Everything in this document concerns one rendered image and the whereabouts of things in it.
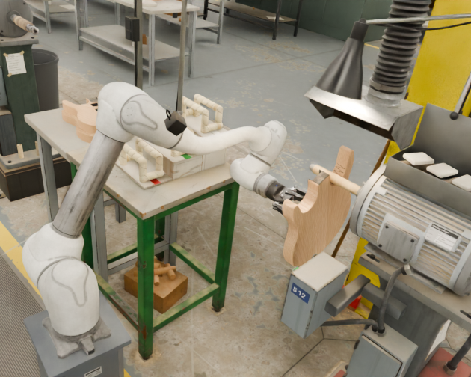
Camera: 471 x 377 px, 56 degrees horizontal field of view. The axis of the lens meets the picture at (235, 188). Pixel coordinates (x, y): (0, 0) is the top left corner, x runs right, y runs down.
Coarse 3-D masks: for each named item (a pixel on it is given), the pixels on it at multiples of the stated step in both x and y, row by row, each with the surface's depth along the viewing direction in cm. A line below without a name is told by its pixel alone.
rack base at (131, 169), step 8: (120, 168) 201; (128, 168) 200; (136, 168) 201; (152, 168) 203; (128, 176) 197; (136, 176) 196; (168, 176) 199; (144, 184) 191; (152, 184) 192; (160, 184) 194
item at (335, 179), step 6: (318, 168) 151; (324, 168) 151; (330, 174) 149; (336, 174) 148; (330, 180) 149; (336, 180) 147; (342, 180) 146; (348, 180) 146; (342, 186) 146; (348, 186) 144; (354, 186) 143; (360, 186) 143; (354, 192) 143
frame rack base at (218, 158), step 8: (192, 120) 213; (200, 120) 214; (192, 128) 206; (200, 136) 200; (216, 152) 208; (224, 152) 212; (208, 160) 207; (216, 160) 211; (224, 160) 215; (208, 168) 210
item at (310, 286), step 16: (320, 256) 134; (304, 272) 127; (320, 272) 128; (336, 272) 129; (288, 288) 130; (304, 288) 125; (320, 288) 123; (336, 288) 132; (288, 304) 132; (304, 304) 127; (320, 304) 128; (288, 320) 134; (304, 320) 129; (320, 320) 134; (336, 320) 141; (352, 320) 137; (368, 320) 135; (304, 336) 131
